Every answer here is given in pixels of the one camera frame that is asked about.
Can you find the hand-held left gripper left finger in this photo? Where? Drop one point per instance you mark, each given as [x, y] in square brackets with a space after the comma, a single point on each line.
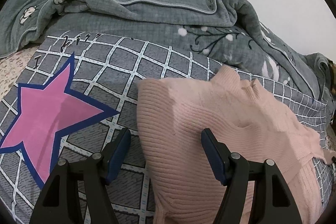
[119, 153]

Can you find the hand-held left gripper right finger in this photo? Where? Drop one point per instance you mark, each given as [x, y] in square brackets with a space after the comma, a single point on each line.
[212, 153]

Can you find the grey checked quilt pink stars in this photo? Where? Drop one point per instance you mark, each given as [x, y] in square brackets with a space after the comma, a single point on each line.
[105, 69]

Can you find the beige speckled bed sheet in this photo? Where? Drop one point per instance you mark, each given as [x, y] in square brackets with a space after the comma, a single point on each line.
[10, 74]

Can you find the grey-green floral fleece blanket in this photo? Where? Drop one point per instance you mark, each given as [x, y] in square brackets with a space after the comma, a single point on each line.
[157, 16]

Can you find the pink ribbed knit sweater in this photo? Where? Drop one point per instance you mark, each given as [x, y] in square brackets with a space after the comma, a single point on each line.
[183, 108]

